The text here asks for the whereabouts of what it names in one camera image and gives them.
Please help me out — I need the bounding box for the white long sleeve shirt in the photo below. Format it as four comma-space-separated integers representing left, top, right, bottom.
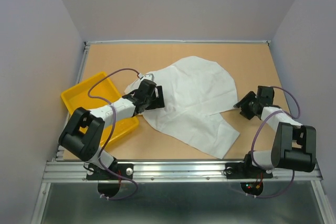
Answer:
124, 56, 241, 159

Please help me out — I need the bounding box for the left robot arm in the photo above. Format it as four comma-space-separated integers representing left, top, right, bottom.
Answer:
58, 79, 165, 179

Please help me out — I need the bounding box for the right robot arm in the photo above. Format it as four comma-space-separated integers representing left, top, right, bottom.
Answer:
234, 86, 317, 177

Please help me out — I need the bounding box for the yellow plastic tray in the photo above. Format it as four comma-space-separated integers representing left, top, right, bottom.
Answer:
61, 72, 139, 147

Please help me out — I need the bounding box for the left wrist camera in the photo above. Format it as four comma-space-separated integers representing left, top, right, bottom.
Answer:
141, 73, 155, 81

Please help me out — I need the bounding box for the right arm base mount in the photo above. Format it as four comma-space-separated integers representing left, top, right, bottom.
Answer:
223, 162, 273, 197

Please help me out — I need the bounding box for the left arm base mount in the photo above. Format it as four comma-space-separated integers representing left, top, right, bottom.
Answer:
83, 162, 139, 200

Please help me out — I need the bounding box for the aluminium front rail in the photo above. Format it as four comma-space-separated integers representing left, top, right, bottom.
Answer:
41, 158, 323, 183

